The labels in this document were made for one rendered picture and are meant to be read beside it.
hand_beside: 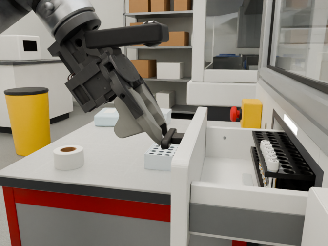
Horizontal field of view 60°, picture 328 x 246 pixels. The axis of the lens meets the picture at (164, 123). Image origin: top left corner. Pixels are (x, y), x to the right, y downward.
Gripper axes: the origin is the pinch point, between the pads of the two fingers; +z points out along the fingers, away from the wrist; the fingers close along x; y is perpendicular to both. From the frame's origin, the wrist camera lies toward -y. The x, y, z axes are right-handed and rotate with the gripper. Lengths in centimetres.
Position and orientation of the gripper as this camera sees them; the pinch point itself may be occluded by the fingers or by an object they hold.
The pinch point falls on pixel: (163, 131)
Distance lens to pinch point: 43.1
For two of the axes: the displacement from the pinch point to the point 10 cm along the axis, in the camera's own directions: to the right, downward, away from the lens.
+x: -2.1, 2.4, -9.5
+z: 5.6, 8.2, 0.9
